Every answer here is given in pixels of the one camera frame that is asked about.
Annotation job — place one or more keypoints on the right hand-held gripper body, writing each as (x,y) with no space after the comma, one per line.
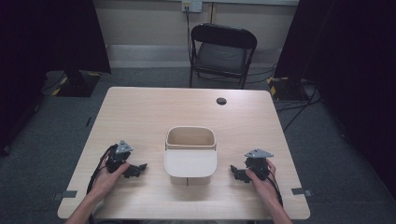
(257,163)

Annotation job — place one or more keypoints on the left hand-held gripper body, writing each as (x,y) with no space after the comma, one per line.
(117,158)

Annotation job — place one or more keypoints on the person's right hand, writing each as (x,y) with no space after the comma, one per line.
(264,186)

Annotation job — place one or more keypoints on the person's left hand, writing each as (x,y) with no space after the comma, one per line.
(106,182)

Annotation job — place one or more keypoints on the small black floor tape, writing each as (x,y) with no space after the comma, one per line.
(88,121)

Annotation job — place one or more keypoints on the beige storage box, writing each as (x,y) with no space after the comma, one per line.
(190,155)

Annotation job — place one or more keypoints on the grey tape strip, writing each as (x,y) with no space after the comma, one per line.
(66,194)
(301,191)

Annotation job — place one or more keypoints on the black stand base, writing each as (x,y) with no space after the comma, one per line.
(77,84)
(285,88)

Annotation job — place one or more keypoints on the black folding chair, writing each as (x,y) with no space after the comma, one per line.
(222,53)

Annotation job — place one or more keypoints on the black curtain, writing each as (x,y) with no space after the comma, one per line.
(351,77)
(37,62)

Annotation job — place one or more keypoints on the white wall socket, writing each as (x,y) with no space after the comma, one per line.
(192,5)

